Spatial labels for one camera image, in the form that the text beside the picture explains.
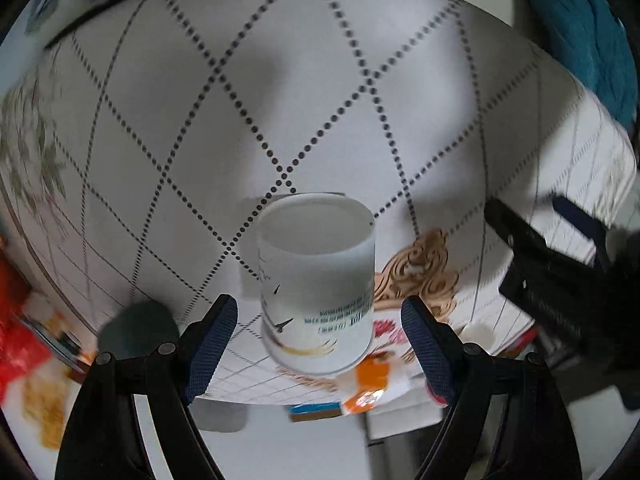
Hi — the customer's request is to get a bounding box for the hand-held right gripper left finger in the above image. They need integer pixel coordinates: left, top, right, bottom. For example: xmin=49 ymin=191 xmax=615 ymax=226
xmin=54 ymin=294 xmax=239 ymax=480

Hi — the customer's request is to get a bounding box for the small blue and brown box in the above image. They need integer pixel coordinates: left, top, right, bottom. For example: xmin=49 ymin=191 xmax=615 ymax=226
xmin=290 ymin=402 xmax=344 ymax=424

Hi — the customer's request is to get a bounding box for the white dotted-pattern tablecloth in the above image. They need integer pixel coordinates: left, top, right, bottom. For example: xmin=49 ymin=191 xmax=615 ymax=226
xmin=0 ymin=0 xmax=639 ymax=407

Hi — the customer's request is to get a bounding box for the white printed cup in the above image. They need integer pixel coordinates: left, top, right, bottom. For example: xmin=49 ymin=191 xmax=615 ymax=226
xmin=256 ymin=192 xmax=377 ymax=375

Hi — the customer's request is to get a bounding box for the teal cloth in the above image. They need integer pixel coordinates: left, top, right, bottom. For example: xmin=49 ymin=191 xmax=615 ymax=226
xmin=517 ymin=0 xmax=638 ymax=131

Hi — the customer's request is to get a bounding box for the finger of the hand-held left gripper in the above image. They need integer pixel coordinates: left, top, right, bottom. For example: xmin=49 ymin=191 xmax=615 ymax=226
xmin=483 ymin=198 xmax=551 ymax=263
xmin=552 ymin=195 xmax=612 ymax=267

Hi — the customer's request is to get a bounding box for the dark grey round object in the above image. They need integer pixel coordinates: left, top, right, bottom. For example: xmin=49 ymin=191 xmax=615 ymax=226
xmin=97 ymin=302 xmax=180 ymax=362

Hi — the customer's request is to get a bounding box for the orange and white packet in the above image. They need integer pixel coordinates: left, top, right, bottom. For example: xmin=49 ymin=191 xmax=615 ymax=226
xmin=340 ymin=352 xmax=417 ymax=416

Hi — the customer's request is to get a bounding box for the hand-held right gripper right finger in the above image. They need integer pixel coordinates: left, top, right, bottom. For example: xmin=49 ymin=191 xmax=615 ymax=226
xmin=400 ymin=295 xmax=584 ymax=480

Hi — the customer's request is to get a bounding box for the red plastic bag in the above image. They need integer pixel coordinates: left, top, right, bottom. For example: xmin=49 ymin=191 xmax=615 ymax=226
xmin=0 ymin=240 xmax=88 ymax=413

